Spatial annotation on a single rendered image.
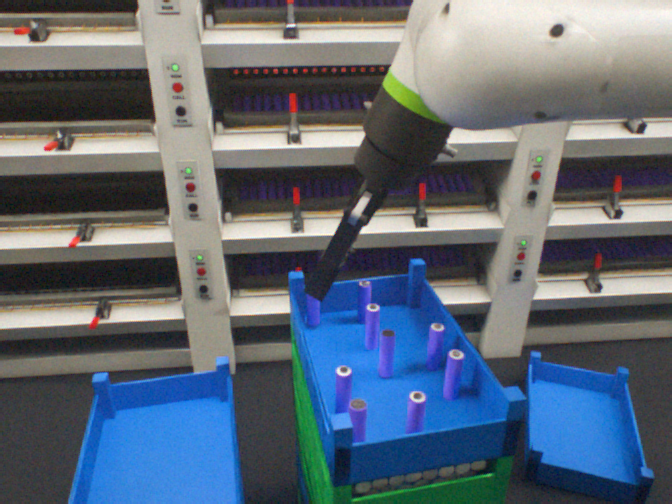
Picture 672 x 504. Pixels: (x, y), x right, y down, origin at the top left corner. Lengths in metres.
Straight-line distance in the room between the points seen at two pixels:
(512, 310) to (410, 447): 0.82
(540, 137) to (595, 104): 0.72
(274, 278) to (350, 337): 0.53
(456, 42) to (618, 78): 0.12
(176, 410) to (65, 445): 0.41
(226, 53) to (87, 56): 0.24
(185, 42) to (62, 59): 0.22
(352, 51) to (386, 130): 0.47
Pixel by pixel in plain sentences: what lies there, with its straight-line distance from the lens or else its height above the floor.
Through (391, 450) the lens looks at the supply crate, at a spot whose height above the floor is 0.44.
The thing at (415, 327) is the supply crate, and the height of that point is 0.40.
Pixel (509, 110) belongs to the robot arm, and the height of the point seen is 0.77.
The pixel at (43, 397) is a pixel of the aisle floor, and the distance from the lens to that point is 1.43.
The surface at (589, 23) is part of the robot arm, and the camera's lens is 0.46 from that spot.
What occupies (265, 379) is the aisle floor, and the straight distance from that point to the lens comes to 1.33.
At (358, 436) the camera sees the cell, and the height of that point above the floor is 0.43.
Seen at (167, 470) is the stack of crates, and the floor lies 0.24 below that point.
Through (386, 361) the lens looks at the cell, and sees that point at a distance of 0.69.
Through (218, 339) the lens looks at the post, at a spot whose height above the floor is 0.10.
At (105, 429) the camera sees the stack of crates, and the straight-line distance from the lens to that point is 0.93.
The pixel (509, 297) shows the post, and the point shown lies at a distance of 1.34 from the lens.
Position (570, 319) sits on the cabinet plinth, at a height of 0.05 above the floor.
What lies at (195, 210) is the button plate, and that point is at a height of 0.43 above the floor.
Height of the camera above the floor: 0.87
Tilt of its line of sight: 28 degrees down
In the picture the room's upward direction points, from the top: straight up
